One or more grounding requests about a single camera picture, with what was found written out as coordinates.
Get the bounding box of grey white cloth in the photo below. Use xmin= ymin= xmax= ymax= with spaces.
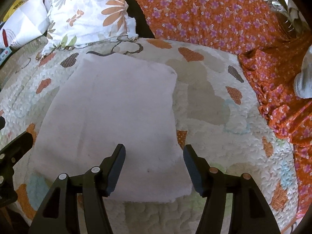
xmin=293 ymin=46 xmax=312 ymax=99

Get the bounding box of light blue patterned box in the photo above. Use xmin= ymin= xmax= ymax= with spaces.
xmin=0 ymin=47 xmax=12 ymax=66

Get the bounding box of white floral embroidered shirt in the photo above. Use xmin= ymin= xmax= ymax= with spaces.
xmin=31 ymin=53 xmax=192 ymax=203

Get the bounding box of yellow plastic bag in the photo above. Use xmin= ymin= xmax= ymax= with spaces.
xmin=2 ymin=0 xmax=28 ymax=22

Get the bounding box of orange floral fabric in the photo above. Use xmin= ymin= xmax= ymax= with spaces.
xmin=127 ymin=0 xmax=311 ymax=217

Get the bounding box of quilted patchwork bedspread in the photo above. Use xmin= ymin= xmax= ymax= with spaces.
xmin=1 ymin=37 xmax=299 ymax=233

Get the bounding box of white floral pillow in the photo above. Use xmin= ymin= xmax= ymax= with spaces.
xmin=41 ymin=0 xmax=138 ymax=57

